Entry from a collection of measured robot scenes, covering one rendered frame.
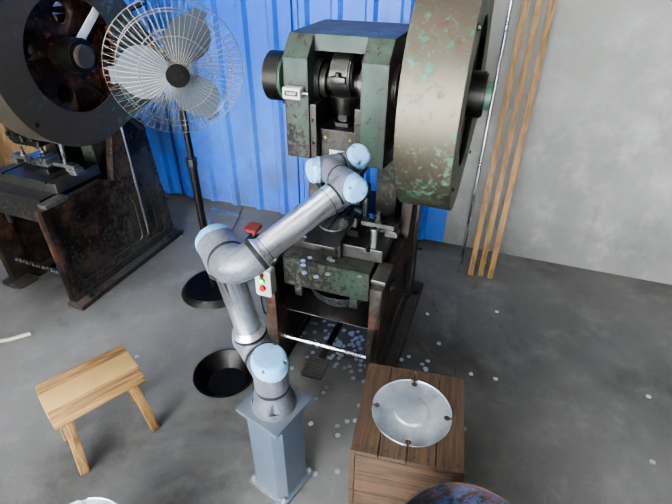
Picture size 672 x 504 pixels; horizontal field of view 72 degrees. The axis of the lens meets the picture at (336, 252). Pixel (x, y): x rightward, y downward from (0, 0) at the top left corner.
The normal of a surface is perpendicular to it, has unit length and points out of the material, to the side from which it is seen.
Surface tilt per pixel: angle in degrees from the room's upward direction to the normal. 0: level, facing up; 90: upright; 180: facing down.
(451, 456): 0
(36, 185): 90
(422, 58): 64
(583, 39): 90
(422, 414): 0
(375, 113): 90
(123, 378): 0
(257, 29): 90
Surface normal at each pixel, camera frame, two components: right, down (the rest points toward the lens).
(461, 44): -0.29, 0.01
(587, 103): -0.34, 0.52
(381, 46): -0.24, -0.22
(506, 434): 0.00, -0.83
